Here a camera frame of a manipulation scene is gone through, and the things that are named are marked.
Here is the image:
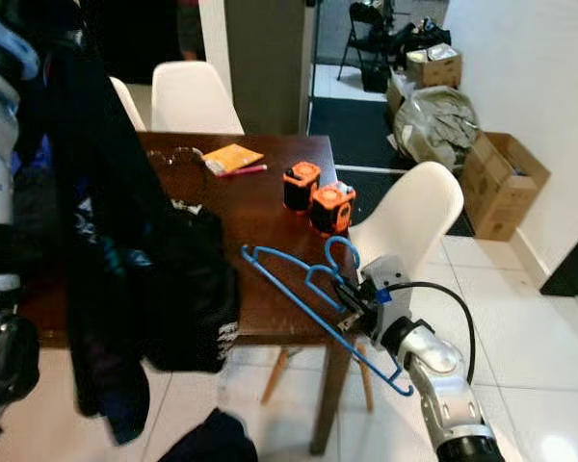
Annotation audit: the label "blue plastic hanger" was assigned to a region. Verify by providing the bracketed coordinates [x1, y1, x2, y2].
[241, 236, 415, 398]

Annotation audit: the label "black t-shirt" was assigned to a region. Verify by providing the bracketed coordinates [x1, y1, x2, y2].
[29, 0, 242, 444]

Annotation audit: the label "orange black laser level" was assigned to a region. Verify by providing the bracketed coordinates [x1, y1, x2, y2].
[310, 181, 355, 237]
[282, 161, 322, 213]

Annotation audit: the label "white plastic chair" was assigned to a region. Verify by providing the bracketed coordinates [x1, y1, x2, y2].
[152, 61, 244, 136]
[260, 161, 465, 405]
[111, 77, 147, 132]

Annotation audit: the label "pink pen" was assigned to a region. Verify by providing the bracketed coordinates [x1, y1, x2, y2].
[217, 165, 269, 177]

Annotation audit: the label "yellow notebook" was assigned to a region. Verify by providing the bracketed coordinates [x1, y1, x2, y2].
[202, 144, 264, 176]

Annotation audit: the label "grey plastic bag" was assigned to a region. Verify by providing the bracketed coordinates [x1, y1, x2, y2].
[393, 85, 481, 172]

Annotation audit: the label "large open cardboard box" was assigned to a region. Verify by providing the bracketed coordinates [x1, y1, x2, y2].
[460, 132, 552, 242]

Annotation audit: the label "thin framed glasses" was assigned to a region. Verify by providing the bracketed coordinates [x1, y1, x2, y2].
[171, 146, 208, 169]

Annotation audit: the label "small printed cardboard box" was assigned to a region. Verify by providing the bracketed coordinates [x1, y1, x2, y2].
[407, 43, 463, 90]

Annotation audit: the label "black folding chair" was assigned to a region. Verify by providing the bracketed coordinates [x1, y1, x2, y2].
[337, 0, 449, 92]

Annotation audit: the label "light grey right wrist camera mount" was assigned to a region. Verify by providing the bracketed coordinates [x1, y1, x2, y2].
[361, 255, 410, 333]

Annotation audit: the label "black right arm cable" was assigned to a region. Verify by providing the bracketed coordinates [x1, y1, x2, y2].
[400, 281, 478, 386]

